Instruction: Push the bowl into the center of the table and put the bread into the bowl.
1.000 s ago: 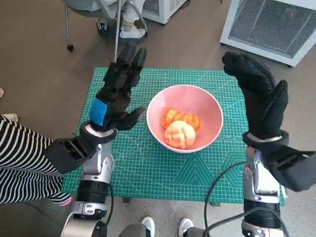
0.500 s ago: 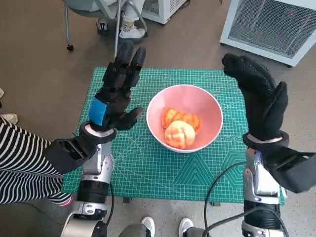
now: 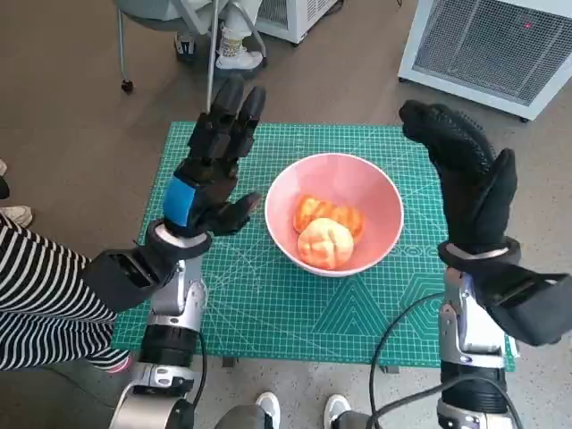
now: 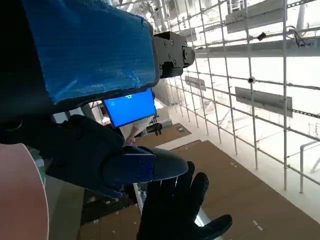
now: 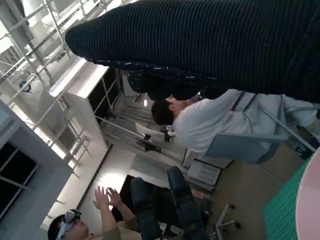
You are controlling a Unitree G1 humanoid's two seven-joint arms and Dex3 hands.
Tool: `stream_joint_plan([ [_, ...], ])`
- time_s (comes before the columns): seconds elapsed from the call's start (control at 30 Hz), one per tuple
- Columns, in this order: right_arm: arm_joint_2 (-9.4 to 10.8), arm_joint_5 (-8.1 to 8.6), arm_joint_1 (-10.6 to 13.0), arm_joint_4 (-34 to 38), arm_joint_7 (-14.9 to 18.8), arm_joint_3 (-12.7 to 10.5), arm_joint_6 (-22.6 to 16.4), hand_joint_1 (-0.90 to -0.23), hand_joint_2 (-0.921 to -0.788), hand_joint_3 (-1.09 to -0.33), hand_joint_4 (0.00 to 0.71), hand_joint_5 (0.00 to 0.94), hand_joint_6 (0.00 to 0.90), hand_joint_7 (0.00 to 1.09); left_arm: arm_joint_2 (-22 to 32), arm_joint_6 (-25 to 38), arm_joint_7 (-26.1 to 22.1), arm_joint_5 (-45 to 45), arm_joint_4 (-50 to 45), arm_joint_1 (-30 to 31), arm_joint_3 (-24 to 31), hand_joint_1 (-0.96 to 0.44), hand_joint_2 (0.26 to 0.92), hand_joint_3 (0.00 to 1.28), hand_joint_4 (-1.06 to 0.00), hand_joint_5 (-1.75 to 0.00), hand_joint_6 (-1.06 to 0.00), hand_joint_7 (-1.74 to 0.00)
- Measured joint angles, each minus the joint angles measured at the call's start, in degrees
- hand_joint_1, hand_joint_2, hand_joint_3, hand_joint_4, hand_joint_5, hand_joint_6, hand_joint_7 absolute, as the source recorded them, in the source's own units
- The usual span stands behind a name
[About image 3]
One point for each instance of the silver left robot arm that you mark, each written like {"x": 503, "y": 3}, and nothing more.
{"x": 174, "y": 304}

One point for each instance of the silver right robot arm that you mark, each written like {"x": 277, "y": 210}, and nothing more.
{"x": 469, "y": 326}

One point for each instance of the small white grille appliance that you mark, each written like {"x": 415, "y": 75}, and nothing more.
{"x": 288, "y": 22}

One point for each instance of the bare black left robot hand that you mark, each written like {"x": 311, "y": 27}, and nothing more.
{"x": 210, "y": 179}

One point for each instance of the green cutting mat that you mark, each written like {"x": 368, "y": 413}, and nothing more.
{"x": 268, "y": 313}

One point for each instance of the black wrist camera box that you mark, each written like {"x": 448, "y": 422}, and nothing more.
{"x": 527, "y": 308}
{"x": 116, "y": 277}

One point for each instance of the grey office chair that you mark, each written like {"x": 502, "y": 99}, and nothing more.
{"x": 123, "y": 53}

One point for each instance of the round bread bun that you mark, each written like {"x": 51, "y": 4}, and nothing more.
{"x": 326, "y": 243}

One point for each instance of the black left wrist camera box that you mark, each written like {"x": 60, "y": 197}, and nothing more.
{"x": 116, "y": 277}

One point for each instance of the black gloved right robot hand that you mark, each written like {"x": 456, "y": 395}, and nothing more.
{"x": 473, "y": 196}

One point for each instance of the person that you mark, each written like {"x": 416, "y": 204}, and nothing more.
{"x": 268, "y": 404}
{"x": 232, "y": 49}
{"x": 44, "y": 286}

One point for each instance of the long striped bread loaf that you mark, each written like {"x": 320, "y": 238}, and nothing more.
{"x": 344, "y": 214}

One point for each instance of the pink bowl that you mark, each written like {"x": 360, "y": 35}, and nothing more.
{"x": 335, "y": 174}

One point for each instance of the large white grille appliance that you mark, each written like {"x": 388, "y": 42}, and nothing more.
{"x": 482, "y": 44}

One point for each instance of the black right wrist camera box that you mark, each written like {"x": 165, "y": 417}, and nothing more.
{"x": 527, "y": 308}

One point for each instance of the small black table clamp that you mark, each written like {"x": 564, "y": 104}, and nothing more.
{"x": 389, "y": 370}
{"x": 230, "y": 362}

